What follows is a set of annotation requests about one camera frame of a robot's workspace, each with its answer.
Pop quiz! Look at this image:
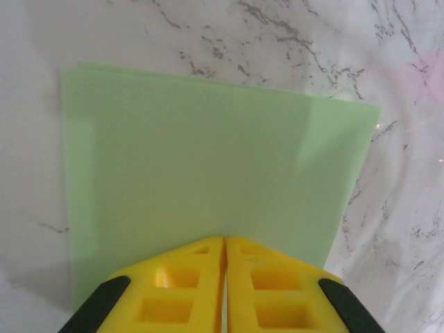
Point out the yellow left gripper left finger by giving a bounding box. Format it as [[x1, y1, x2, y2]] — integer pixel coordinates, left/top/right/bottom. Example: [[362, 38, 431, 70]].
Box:
[[62, 235, 225, 333]]

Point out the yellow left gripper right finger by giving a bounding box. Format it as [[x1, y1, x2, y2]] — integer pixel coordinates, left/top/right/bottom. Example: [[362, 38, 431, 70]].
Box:
[[225, 235, 385, 333]]

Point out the light green paper sheet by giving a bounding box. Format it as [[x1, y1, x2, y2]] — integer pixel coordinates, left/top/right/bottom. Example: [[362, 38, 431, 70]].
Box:
[[58, 61, 382, 313]]

